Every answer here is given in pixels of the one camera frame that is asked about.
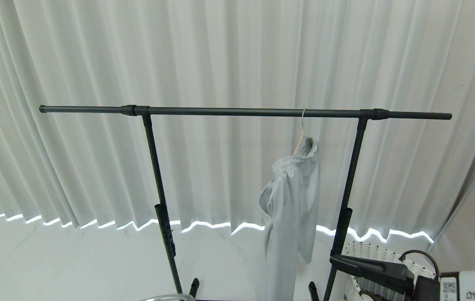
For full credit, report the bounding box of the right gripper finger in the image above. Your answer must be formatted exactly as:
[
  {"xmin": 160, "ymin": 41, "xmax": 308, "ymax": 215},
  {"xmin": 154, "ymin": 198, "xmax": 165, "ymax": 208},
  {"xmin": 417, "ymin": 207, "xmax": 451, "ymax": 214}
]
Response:
[{"xmin": 330, "ymin": 255, "xmax": 414, "ymax": 294}]

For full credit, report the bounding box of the pale grey garment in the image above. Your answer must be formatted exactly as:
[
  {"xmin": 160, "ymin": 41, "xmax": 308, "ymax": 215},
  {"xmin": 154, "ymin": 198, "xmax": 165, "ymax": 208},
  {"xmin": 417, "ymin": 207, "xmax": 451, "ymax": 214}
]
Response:
[{"xmin": 258, "ymin": 137, "xmax": 321, "ymax": 301}]

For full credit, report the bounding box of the pink clothes hanger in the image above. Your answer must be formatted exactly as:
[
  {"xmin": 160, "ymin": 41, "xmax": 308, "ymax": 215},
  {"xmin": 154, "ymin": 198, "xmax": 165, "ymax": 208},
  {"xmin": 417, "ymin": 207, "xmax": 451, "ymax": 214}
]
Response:
[
  {"xmin": 293, "ymin": 109, "xmax": 314, "ymax": 156},
  {"xmin": 139, "ymin": 293, "xmax": 197, "ymax": 301}
]

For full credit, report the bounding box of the white laundry basket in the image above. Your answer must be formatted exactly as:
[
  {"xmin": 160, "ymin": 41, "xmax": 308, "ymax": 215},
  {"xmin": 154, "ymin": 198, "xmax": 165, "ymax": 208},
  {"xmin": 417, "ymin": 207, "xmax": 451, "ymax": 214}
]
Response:
[{"xmin": 343, "ymin": 241, "xmax": 441, "ymax": 301}]

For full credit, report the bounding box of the black clothes rack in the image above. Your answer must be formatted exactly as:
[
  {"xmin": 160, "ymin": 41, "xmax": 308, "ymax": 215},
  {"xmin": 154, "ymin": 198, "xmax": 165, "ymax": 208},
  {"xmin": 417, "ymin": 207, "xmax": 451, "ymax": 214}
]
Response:
[{"xmin": 39, "ymin": 105, "xmax": 452, "ymax": 301}]

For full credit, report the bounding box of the white curtain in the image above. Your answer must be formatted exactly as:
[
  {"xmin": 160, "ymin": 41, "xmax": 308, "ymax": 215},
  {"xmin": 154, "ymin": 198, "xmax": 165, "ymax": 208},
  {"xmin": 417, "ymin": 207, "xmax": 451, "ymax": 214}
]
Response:
[{"xmin": 0, "ymin": 0, "xmax": 475, "ymax": 245}]

